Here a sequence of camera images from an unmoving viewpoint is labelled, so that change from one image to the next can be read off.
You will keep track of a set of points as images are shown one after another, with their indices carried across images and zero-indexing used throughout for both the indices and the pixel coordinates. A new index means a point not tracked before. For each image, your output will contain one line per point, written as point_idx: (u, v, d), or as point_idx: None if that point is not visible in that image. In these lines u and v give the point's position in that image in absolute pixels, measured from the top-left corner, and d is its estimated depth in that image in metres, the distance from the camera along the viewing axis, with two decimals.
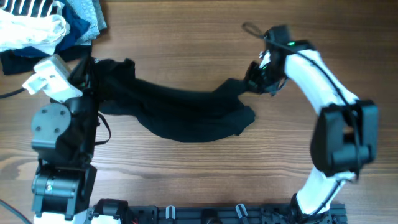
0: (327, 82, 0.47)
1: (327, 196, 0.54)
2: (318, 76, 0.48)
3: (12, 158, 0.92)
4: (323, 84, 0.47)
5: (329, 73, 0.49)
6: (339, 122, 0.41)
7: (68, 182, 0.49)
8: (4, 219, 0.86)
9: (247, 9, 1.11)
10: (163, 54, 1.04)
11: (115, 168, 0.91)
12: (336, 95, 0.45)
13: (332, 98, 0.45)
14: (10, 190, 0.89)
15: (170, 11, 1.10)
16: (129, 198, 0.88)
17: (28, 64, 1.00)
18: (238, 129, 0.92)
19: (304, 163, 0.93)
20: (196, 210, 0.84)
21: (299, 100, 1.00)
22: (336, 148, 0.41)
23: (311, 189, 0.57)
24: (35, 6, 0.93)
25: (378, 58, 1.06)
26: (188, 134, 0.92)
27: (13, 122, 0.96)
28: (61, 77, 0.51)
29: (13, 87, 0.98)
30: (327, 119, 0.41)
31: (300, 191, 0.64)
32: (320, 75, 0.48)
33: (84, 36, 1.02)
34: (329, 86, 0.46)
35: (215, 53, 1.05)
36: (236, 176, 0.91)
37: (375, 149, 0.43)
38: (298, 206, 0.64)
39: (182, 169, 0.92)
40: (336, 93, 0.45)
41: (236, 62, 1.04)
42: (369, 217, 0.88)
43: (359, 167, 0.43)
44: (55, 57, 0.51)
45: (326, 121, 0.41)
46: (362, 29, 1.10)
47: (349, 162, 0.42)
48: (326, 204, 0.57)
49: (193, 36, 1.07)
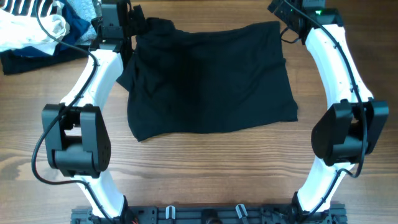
0: (345, 67, 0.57)
1: (328, 190, 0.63)
2: (336, 57, 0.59)
3: (12, 158, 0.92)
4: (337, 66, 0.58)
5: (348, 56, 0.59)
6: (347, 119, 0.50)
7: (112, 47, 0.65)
8: (4, 219, 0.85)
9: (247, 9, 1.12)
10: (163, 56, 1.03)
11: (115, 168, 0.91)
12: (352, 91, 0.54)
13: (349, 96, 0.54)
14: (9, 190, 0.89)
15: (171, 10, 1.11)
16: (129, 198, 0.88)
17: (29, 64, 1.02)
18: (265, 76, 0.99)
19: (305, 163, 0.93)
20: (197, 210, 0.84)
21: (299, 99, 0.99)
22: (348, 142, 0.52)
23: (310, 186, 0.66)
24: (35, 6, 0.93)
25: (374, 58, 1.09)
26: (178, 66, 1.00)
27: (13, 122, 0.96)
28: (103, 55, 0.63)
29: (15, 87, 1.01)
30: (338, 114, 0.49)
31: (300, 190, 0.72)
32: (339, 58, 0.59)
33: (84, 36, 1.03)
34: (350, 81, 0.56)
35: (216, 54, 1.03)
36: (236, 176, 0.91)
37: (353, 141, 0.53)
38: (298, 204, 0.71)
39: (183, 169, 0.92)
40: (336, 46, 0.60)
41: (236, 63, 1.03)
42: (369, 217, 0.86)
43: (354, 146, 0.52)
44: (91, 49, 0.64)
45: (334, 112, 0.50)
46: (354, 33, 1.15)
47: (346, 117, 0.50)
48: (326, 200, 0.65)
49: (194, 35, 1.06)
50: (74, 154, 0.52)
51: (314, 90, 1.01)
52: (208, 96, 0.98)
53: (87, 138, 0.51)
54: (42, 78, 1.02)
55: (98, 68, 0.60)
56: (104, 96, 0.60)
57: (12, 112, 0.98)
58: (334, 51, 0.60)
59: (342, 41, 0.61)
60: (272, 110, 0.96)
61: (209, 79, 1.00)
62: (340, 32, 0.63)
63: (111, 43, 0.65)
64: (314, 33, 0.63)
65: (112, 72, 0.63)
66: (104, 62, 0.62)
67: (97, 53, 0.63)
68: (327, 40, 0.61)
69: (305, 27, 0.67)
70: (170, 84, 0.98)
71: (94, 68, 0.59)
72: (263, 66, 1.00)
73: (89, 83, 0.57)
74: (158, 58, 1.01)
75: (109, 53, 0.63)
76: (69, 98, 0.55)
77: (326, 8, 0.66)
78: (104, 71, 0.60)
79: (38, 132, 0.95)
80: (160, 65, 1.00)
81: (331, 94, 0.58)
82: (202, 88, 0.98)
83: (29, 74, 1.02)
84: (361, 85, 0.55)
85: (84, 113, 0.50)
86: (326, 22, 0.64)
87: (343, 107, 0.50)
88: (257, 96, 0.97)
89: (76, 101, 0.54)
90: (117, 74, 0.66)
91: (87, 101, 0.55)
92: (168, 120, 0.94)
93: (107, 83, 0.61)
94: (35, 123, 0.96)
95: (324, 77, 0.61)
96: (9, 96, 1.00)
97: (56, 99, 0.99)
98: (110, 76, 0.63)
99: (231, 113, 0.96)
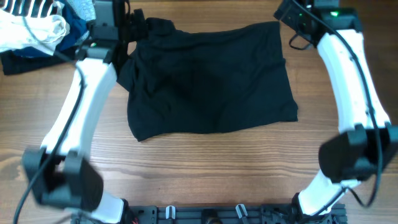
0: (361, 85, 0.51)
1: (329, 201, 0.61)
2: (352, 71, 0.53)
3: (12, 158, 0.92)
4: (353, 83, 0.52)
5: (365, 70, 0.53)
6: (362, 145, 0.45)
7: (104, 49, 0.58)
8: (4, 220, 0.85)
9: (247, 9, 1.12)
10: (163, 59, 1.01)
11: (115, 168, 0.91)
12: (368, 115, 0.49)
13: (364, 120, 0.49)
14: (10, 190, 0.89)
15: (170, 10, 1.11)
16: (129, 198, 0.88)
17: (29, 64, 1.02)
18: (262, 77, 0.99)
19: (304, 163, 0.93)
20: (197, 210, 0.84)
21: (299, 99, 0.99)
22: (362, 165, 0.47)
23: (314, 191, 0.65)
24: (35, 6, 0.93)
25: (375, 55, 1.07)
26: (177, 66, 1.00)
27: (13, 122, 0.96)
28: (91, 73, 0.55)
29: (15, 87, 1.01)
30: (352, 140, 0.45)
31: (301, 192, 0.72)
32: (356, 72, 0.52)
33: (84, 36, 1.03)
34: (366, 101, 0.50)
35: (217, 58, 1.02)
36: (236, 176, 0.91)
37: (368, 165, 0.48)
38: (299, 206, 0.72)
39: (183, 169, 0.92)
40: (352, 58, 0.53)
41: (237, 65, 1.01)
42: (369, 217, 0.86)
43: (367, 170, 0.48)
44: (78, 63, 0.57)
45: (348, 139, 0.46)
46: None
47: (361, 144, 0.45)
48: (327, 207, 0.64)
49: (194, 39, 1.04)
50: (60, 199, 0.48)
51: (314, 90, 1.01)
52: (208, 96, 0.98)
53: (73, 185, 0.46)
54: (42, 79, 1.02)
55: (85, 90, 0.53)
56: (93, 122, 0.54)
57: (11, 112, 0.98)
58: (351, 64, 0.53)
59: (360, 51, 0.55)
60: (272, 110, 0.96)
61: (210, 80, 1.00)
62: (357, 38, 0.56)
63: (102, 46, 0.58)
64: (329, 41, 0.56)
65: (103, 89, 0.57)
66: (92, 82, 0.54)
67: (86, 70, 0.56)
68: (342, 49, 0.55)
69: (318, 30, 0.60)
70: (170, 85, 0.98)
71: (80, 92, 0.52)
72: (263, 66, 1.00)
73: (74, 114, 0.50)
74: (157, 59, 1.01)
75: (100, 68, 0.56)
76: (52, 139, 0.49)
77: (341, 9, 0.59)
78: (92, 93, 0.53)
79: (38, 133, 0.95)
80: (160, 66, 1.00)
81: (343, 114, 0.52)
82: (202, 89, 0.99)
83: (28, 74, 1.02)
84: (377, 105, 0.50)
85: (68, 162, 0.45)
86: (341, 26, 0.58)
87: (360, 134, 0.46)
88: (258, 96, 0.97)
89: (60, 144, 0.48)
90: (109, 86, 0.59)
91: (71, 142, 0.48)
92: (166, 119, 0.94)
93: (96, 105, 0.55)
94: (35, 123, 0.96)
95: (337, 91, 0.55)
96: (9, 96, 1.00)
97: (57, 99, 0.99)
98: (99, 95, 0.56)
99: (231, 113, 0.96)
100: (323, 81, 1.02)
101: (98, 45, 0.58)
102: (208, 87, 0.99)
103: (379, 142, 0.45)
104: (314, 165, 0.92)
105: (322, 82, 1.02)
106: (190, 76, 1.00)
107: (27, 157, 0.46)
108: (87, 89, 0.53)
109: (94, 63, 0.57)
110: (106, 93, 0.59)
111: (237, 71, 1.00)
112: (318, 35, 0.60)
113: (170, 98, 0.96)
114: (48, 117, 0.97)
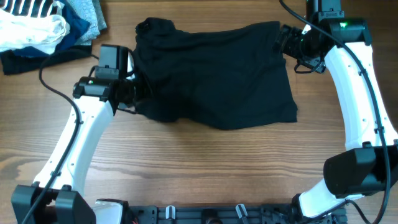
0: (370, 100, 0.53)
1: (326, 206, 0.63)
2: (361, 88, 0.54)
3: (12, 158, 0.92)
4: (362, 98, 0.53)
5: (374, 85, 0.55)
6: (369, 166, 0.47)
7: (100, 87, 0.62)
8: (4, 219, 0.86)
9: (247, 9, 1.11)
10: (160, 64, 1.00)
11: (115, 168, 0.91)
12: (377, 132, 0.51)
13: (374, 139, 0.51)
14: (10, 190, 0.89)
15: (170, 10, 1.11)
16: (129, 198, 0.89)
17: (29, 65, 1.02)
18: (260, 81, 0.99)
19: (304, 163, 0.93)
20: (197, 210, 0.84)
21: (299, 99, 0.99)
22: (367, 183, 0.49)
23: (315, 196, 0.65)
24: (35, 6, 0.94)
25: (380, 53, 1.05)
26: (176, 70, 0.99)
27: (13, 122, 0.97)
28: (89, 111, 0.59)
29: (14, 87, 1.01)
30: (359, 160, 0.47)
31: (302, 194, 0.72)
32: (364, 88, 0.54)
33: (84, 36, 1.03)
34: (375, 119, 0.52)
35: (215, 60, 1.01)
36: (236, 176, 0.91)
37: (372, 182, 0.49)
38: (300, 208, 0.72)
39: (183, 169, 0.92)
40: (361, 73, 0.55)
41: (236, 68, 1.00)
42: (369, 217, 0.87)
43: (370, 188, 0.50)
44: (75, 97, 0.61)
45: (356, 158, 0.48)
46: None
47: (369, 163, 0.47)
48: (326, 212, 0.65)
49: (193, 43, 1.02)
50: None
51: (314, 90, 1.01)
52: (209, 98, 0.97)
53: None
54: (41, 79, 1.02)
55: (81, 127, 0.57)
56: (89, 152, 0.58)
57: (10, 112, 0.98)
58: (359, 79, 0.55)
59: (369, 65, 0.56)
60: (272, 111, 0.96)
61: (211, 80, 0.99)
62: (367, 51, 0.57)
63: (99, 83, 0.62)
64: (338, 55, 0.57)
65: (97, 127, 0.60)
66: (88, 119, 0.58)
67: (83, 108, 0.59)
68: (351, 63, 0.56)
69: (324, 43, 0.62)
70: (170, 85, 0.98)
71: (76, 132, 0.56)
72: (263, 66, 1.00)
73: (69, 152, 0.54)
74: (157, 59, 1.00)
75: (96, 107, 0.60)
76: (46, 176, 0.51)
77: (348, 18, 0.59)
78: (86, 133, 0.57)
79: (37, 133, 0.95)
80: (160, 66, 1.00)
81: (351, 129, 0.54)
82: (203, 90, 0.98)
83: (28, 74, 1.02)
84: (385, 122, 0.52)
85: (60, 198, 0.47)
86: (351, 37, 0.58)
87: (366, 153, 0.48)
88: (257, 96, 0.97)
89: (53, 180, 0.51)
90: (104, 122, 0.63)
91: (64, 179, 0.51)
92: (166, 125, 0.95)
93: (91, 140, 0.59)
94: (34, 123, 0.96)
95: (344, 104, 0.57)
96: (8, 97, 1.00)
97: (57, 100, 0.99)
98: (96, 129, 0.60)
99: (231, 113, 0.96)
100: (324, 81, 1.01)
101: (96, 83, 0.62)
102: (208, 90, 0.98)
103: (387, 160, 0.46)
104: (314, 165, 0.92)
105: (324, 82, 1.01)
106: (189, 79, 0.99)
107: (19, 197, 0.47)
108: (83, 127, 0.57)
109: (90, 102, 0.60)
110: (101, 129, 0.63)
111: (236, 72, 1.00)
112: (326, 46, 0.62)
113: (170, 102, 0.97)
114: (48, 117, 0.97)
